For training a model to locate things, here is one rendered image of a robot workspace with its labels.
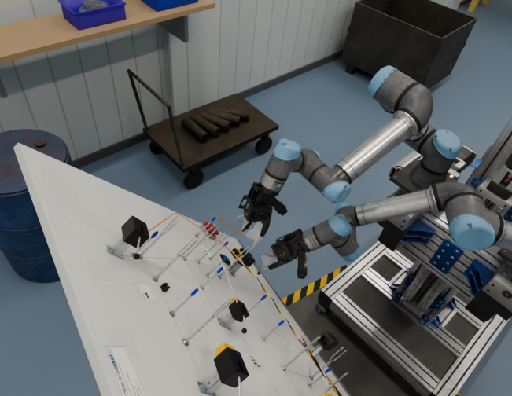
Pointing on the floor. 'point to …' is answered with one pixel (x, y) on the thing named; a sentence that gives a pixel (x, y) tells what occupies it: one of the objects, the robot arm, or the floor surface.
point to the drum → (21, 203)
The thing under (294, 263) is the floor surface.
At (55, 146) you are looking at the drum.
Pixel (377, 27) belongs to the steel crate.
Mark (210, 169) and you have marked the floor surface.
